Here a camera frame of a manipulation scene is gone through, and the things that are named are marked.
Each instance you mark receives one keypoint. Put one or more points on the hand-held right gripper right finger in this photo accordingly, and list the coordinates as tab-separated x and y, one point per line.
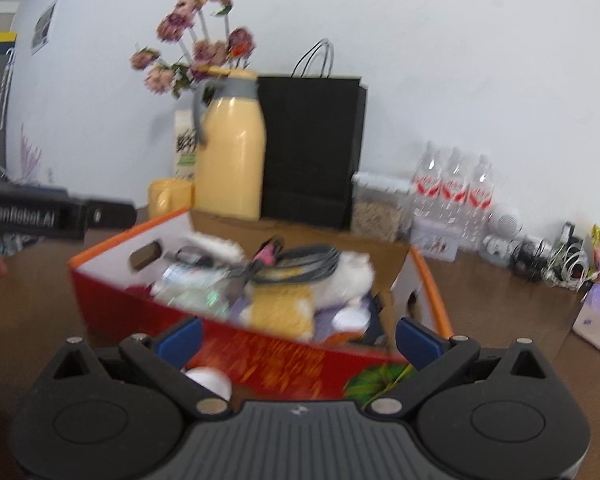
417	342

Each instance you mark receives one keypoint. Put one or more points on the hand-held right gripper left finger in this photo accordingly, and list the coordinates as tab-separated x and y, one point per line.
182	342

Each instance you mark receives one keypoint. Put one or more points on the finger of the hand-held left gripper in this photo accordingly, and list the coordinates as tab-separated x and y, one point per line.
112	214

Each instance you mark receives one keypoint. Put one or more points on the navy zip pouch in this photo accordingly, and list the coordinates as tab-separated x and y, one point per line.
377	320

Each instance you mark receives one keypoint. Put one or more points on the clear plastic jar white lid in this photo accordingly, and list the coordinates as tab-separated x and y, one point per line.
190	290

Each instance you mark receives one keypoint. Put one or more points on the dark red cloth pouch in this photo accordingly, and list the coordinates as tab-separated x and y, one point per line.
139	291

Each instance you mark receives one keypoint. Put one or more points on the purple woven pouch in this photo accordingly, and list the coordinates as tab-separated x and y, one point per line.
322	322

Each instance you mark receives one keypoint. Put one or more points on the red orange cardboard box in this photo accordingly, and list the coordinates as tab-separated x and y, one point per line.
280	360

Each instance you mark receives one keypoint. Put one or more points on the yellow white plush toy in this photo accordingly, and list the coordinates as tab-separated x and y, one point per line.
282	312

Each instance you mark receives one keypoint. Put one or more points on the yellow mug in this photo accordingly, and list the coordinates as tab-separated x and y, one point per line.
170	199

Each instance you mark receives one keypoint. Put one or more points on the white milk carton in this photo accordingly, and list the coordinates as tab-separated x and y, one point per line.
186	150

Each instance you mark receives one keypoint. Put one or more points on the white printed tin box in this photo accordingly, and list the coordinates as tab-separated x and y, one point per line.
432	242

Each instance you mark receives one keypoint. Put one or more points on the clear food container with nuts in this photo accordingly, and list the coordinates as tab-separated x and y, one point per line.
380	215

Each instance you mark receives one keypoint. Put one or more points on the white robot-shaped speaker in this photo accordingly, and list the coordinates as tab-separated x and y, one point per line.
502	232

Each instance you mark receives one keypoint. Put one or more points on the purple tissue pack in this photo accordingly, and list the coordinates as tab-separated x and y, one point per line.
597	320

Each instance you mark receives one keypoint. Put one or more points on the dried rose bouquet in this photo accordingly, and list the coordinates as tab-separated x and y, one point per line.
200	50

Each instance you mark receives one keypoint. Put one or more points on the black paper bag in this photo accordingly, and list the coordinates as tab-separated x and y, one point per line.
310	150

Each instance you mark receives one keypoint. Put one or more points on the purple plant wall decal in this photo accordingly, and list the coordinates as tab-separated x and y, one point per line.
30	155

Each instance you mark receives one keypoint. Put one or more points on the paper wall notice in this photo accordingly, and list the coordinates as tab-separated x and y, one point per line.
45	25

